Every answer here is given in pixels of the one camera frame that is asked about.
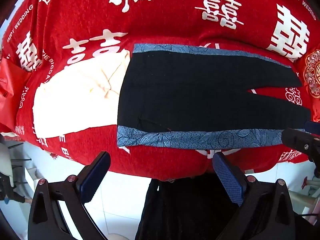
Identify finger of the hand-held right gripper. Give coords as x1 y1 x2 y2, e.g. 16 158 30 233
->
281 128 320 178
304 121 320 134

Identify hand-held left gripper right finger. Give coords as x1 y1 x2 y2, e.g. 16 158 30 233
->
212 151 298 240

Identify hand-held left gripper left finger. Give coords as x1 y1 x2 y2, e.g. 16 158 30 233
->
27 151 112 240

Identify black pants with blue trim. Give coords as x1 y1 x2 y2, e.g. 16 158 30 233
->
116 43 312 147

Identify person's dark clothing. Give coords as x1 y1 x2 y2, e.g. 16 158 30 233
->
142 172 250 240

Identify red pillow with gold pattern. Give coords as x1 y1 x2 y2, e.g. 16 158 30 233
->
299 49 320 123

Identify cream folded cloth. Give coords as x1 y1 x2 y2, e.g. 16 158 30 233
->
32 50 130 138

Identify white furniture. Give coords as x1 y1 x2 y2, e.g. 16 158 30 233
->
0 135 32 188

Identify red plastic bag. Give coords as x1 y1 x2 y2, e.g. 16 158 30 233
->
0 59 32 133

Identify red printed blanket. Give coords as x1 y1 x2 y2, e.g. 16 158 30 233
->
0 0 320 182

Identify pale wooden frame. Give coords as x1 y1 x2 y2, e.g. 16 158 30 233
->
287 177 320 217

